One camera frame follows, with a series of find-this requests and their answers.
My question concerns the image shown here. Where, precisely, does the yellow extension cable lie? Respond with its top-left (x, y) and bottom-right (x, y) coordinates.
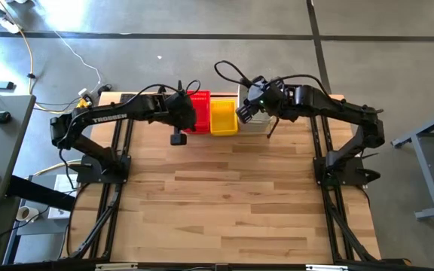
top-left (0, 0), bottom-right (94, 178)

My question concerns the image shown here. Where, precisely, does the silver metal bracket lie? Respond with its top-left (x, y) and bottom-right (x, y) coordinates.
top-left (95, 263), bottom-right (139, 271)
top-left (305, 264), bottom-right (350, 271)

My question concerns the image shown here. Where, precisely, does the black metal shelf rack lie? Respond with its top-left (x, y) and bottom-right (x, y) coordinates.
top-left (176, 78), bottom-right (280, 139)

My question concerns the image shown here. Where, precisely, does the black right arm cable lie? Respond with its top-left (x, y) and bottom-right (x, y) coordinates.
top-left (213, 59), bottom-right (333, 99)

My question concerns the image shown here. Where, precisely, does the black desk leg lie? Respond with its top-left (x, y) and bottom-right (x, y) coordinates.
top-left (5, 174), bottom-right (77, 212)

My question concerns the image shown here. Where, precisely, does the black metal rig frame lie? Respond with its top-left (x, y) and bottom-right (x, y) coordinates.
top-left (67, 84), bottom-right (382, 264)

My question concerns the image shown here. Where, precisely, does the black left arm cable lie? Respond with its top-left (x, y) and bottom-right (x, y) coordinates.
top-left (124, 79), bottom-right (202, 110)

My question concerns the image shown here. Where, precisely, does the white cardboard box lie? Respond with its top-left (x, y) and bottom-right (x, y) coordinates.
top-left (46, 173), bottom-right (79, 221)

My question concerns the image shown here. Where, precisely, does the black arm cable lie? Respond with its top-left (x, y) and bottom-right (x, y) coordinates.
top-left (124, 79), bottom-right (202, 110)
top-left (213, 59), bottom-right (333, 99)

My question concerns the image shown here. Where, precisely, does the white power strip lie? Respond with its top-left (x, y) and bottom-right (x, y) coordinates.
top-left (78, 87), bottom-right (95, 102)

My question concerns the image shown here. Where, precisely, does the white cable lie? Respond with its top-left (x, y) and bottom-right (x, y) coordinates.
top-left (53, 29), bottom-right (102, 95)

